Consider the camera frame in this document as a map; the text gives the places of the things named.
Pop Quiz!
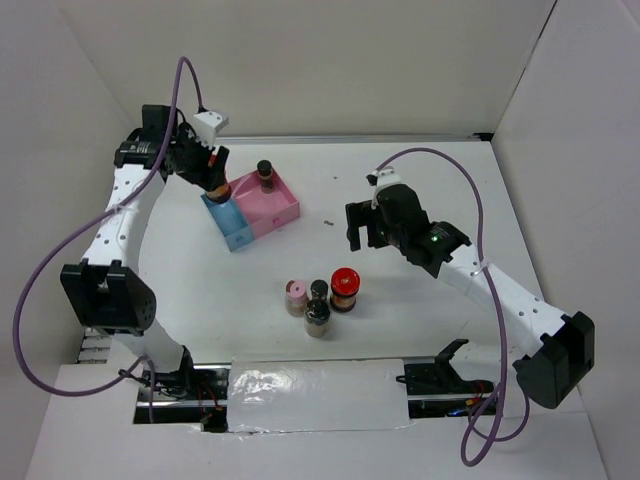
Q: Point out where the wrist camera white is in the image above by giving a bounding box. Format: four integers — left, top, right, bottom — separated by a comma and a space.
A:
366, 167, 401, 210
192, 110, 229, 150

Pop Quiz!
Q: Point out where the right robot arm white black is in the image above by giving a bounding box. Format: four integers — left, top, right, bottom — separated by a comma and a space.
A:
345, 183, 595, 409

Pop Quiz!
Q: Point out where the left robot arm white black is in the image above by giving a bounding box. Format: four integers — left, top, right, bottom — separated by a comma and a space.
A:
60, 105, 229, 399

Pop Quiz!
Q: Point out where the blue drawer box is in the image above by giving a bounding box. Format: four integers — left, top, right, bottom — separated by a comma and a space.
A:
201, 194, 254, 252

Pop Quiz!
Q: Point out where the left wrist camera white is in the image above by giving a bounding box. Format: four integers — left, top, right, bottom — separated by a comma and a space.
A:
192, 110, 229, 150

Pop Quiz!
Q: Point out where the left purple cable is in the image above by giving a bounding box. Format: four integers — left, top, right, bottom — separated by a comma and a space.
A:
11, 55, 211, 424

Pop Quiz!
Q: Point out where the pink-cap spice bottle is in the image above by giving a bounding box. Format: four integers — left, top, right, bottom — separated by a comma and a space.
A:
285, 280, 309, 317

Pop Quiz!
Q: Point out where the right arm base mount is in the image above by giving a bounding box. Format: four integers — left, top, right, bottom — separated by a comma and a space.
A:
395, 339, 495, 420

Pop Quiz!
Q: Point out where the pink drawer box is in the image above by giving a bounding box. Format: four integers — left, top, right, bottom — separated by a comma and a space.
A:
230, 170, 300, 239

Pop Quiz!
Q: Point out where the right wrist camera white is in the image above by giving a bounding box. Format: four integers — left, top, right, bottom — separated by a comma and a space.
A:
366, 167, 401, 210

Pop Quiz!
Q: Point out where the small black-cap spice bottle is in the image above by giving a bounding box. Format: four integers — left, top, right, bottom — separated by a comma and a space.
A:
256, 159, 274, 194

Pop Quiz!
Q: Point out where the black-cap spice bottle front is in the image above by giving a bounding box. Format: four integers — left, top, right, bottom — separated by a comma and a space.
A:
305, 299, 331, 338

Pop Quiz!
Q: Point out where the black-cap spice bottle rear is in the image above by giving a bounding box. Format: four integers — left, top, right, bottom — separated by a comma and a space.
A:
310, 279, 329, 301

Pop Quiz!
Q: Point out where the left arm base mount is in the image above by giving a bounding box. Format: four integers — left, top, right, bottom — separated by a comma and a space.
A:
118, 347, 230, 433

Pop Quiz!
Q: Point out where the aluminium rail back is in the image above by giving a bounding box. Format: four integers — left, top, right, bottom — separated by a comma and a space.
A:
219, 132, 494, 145

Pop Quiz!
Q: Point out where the white taped front cover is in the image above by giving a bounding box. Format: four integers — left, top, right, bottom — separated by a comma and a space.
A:
227, 359, 410, 434

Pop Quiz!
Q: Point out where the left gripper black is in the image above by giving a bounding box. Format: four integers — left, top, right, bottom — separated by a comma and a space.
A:
169, 124, 230, 192

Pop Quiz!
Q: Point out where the red-cap jar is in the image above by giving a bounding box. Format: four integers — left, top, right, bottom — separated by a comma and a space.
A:
205, 183, 232, 204
330, 267, 361, 313

